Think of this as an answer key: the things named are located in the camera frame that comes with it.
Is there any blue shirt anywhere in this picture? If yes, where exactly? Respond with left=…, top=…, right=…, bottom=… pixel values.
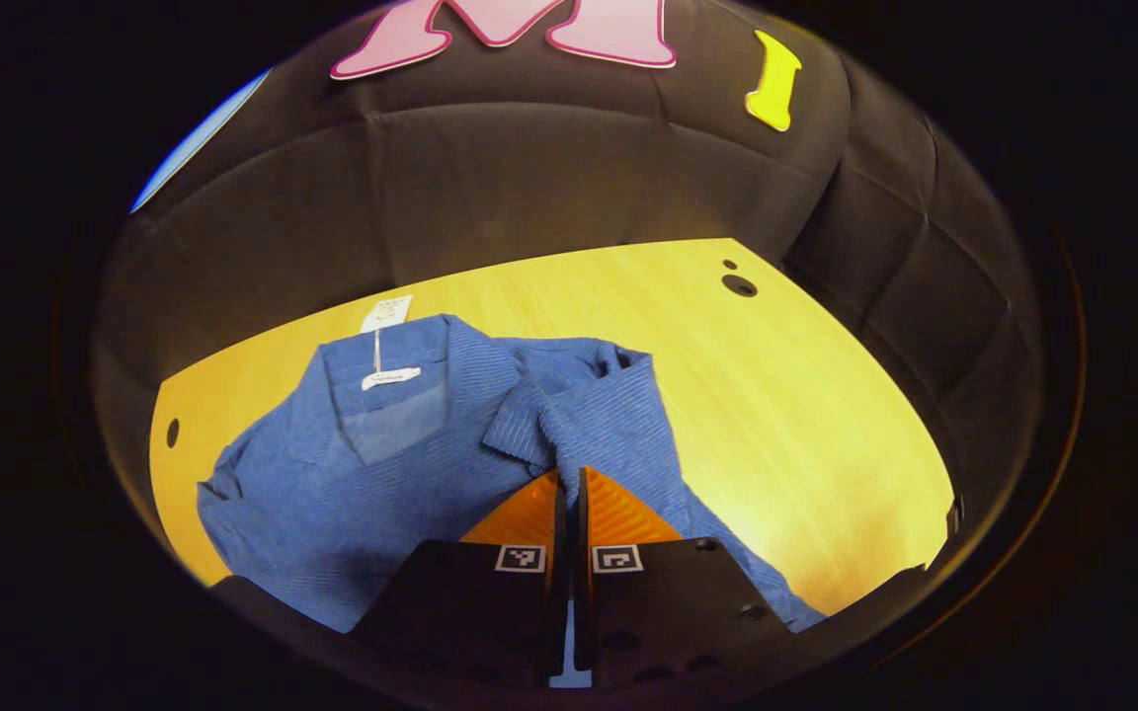
left=197, top=293, right=827, bottom=689

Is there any black backdrop cloth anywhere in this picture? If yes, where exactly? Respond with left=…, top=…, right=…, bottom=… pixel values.
left=90, top=0, right=1044, bottom=554

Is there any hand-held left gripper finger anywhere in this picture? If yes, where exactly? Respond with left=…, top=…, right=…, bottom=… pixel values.
left=352, top=469, right=570, bottom=687
left=574, top=466, right=797, bottom=689

